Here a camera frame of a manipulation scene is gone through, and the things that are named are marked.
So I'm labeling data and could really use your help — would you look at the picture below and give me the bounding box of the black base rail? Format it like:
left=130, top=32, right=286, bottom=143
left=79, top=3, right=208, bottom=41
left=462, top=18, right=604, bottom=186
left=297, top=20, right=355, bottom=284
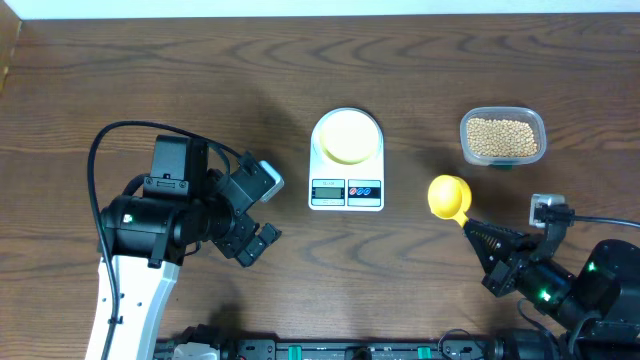
left=151, top=325, right=561, bottom=360

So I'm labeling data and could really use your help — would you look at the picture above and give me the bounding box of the clear container of soybeans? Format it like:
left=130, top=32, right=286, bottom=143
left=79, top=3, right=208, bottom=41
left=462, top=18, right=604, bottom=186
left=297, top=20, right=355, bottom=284
left=460, top=106, right=547, bottom=166

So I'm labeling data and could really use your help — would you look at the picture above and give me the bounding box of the yellow plastic scoop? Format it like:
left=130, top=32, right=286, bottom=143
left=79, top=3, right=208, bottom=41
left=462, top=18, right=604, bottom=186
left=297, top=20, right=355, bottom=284
left=427, top=175, right=472, bottom=228

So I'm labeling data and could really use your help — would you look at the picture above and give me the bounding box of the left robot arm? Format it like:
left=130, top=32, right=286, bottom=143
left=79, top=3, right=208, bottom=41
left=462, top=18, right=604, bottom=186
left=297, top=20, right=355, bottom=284
left=86, top=135, right=284, bottom=359

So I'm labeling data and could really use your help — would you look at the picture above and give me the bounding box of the white digital kitchen scale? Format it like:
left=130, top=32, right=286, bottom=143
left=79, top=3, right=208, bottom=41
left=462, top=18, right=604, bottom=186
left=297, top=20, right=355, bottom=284
left=308, top=109, right=385, bottom=212

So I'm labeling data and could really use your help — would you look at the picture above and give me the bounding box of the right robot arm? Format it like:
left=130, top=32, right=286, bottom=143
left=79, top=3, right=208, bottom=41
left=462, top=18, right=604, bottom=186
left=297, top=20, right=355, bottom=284
left=462, top=219, right=639, bottom=359

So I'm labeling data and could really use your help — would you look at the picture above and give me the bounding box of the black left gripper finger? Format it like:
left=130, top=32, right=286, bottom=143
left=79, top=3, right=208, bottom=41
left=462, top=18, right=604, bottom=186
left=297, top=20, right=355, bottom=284
left=257, top=223, right=282, bottom=248
left=234, top=236, right=265, bottom=268

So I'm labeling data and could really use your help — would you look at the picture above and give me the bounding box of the yellow bowl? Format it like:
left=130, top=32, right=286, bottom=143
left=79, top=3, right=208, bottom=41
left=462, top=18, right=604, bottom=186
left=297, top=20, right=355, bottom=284
left=319, top=108, right=381, bottom=165

